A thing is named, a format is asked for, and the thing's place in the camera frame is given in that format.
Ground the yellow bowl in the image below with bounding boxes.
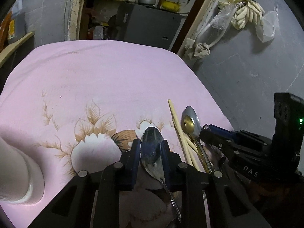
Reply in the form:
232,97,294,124
161,0,180,11

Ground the pink floral blanket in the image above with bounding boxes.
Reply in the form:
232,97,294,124
0,40,234,228

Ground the clear plastic bag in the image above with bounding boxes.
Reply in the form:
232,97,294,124
255,4,279,43

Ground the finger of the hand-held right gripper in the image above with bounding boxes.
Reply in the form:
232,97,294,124
206,124,269,146
199,129,238,158

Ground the white plastic utensil holder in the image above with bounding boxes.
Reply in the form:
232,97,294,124
0,135,45,205

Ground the grey metal cabinet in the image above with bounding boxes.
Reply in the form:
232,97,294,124
116,2,188,52

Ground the beige rag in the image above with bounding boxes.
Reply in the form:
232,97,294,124
184,38,211,60

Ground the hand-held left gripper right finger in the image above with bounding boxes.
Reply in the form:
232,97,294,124
161,140,271,228

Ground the small silver spoon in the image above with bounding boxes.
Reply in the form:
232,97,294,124
182,106,212,173

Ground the long wooden chopstick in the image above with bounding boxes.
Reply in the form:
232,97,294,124
168,99,193,165
176,123,200,170

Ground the orange packet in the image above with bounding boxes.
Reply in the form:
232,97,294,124
0,11,15,51

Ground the large silver spoon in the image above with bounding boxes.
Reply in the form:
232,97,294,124
140,127,182,222

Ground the gold spoon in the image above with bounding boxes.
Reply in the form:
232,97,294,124
181,115,210,173

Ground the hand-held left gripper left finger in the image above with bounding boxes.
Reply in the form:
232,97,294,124
28,139,141,228

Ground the wooden door frame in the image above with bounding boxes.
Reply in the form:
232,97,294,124
64,0,222,55

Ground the crumpled clear plastic wrap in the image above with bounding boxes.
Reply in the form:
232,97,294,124
211,5,234,30

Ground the wooden shelf board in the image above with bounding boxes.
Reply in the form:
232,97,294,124
0,31,35,67

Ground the hanging white gloves bundle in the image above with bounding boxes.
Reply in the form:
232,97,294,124
218,0,265,30

